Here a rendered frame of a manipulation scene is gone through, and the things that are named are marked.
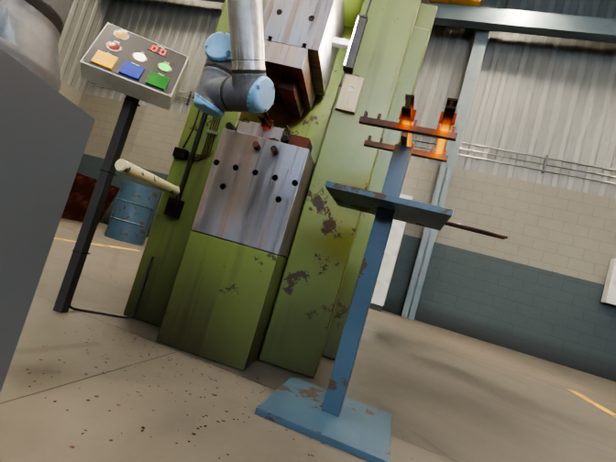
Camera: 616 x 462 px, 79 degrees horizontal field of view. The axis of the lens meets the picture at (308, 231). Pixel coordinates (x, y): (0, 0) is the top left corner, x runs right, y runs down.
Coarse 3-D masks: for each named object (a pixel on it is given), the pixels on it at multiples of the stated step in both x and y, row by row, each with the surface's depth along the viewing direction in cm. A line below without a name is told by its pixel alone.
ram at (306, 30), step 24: (288, 0) 166; (312, 0) 165; (336, 0) 169; (264, 24) 166; (288, 24) 165; (312, 24) 164; (336, 24) 183; (312, 48) 163; (336, 48) 200; (312, 72) 182
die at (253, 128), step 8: (240, 128) 162; (248, 128) 162; (256, 128) 161; (264, 128) 161; (272, 128) 160; (280, 128) 160; (256, 136) 161; (264, 136) 160; (272, 136) 160; (280, 136) 160
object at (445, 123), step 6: (450, 102) 103; (456, 102) 104; (450, 108) 103; (444, 114) 107; (450, 114) 106; (456, 114) 111; (444, 120) 111; (450, 120) 110; (444, 126) 116; (438, 138) 126; (438, 144) 130; (444, 144) 129; (438, 150) 136
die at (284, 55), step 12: (264, 48) 165; (276, 48) 164; (288, 48) 164; (300, 48) 163; (276, 60) 164; (288, 60) 163; (300, 60) 163; (276, 72) 172; (288, 72) 169; (300, 72) 166; (276, 84) 185; (300, 84) 177; (312, 84) 189; (276, 96) 199; (312, 96) 196
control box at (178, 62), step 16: (112, 32) 154; (128, 32) 158; (96, 48) 147; (128, 48) 154; (144, 48) 157; (160, 48) 161; (80, 64) 142; (96, 64) 143; (144, 64) 153; (176, 64) 160; (96, 80) 147; (112, 80) 146; (128, 80) 146; (144, 80) 149; (176, 80) 156; (144, 96) 152; (160, 96) 151
